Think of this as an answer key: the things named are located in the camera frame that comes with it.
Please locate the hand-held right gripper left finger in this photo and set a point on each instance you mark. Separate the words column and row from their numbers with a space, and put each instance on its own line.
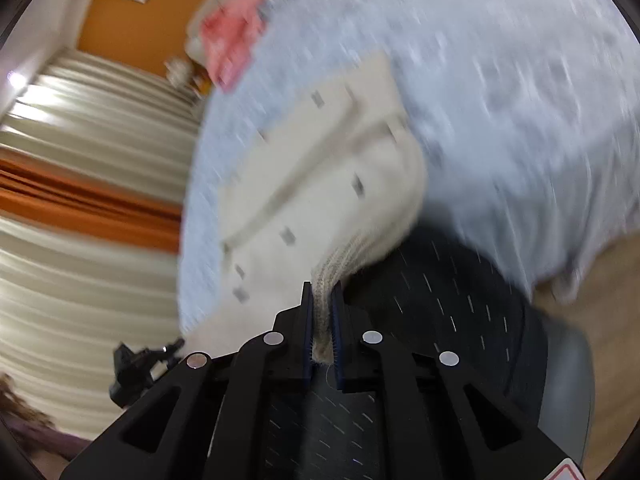
column 308, row 330

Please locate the purple cloth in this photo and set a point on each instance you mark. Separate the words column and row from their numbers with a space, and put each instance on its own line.
column 50, row 445

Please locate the pink cloth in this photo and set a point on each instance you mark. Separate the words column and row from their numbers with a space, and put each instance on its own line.
column 232, row 35

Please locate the cream knit garment grey marks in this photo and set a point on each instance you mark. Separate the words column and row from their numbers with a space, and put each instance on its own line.
column 310, row 160

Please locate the brown fuzzy object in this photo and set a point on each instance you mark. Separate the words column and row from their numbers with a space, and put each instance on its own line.
column 20, row 405

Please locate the cream curtain with orange band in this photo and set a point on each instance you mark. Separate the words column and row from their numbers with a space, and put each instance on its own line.
column 90, row 240

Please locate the bed with light blue sheet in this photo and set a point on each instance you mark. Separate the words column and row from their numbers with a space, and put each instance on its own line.
column 500, row 85

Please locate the grey chair seat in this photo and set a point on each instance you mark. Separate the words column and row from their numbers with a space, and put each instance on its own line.
column 567, row 385

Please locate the black clamp device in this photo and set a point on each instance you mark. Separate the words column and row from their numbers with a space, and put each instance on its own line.
column 132, row 367

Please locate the person's dark dashed trousers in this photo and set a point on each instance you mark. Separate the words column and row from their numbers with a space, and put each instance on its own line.
column 440, row 285

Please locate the small pale ornament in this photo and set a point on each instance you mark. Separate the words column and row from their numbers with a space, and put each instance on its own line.
column 176, row 69

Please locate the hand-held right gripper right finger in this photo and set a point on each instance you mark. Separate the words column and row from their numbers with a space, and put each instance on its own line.
column 337, row 335

